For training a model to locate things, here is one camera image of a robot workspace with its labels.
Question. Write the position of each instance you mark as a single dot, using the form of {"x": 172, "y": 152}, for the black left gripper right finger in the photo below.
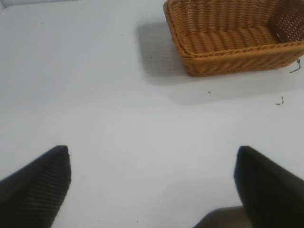
{"x": 270, "y": 190}

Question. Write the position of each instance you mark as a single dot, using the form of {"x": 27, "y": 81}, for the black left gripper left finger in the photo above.
{"x": 35, "y": 190}

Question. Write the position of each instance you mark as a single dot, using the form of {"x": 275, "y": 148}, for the brown woven wicker basket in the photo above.
{"x": 228, "y": 42}

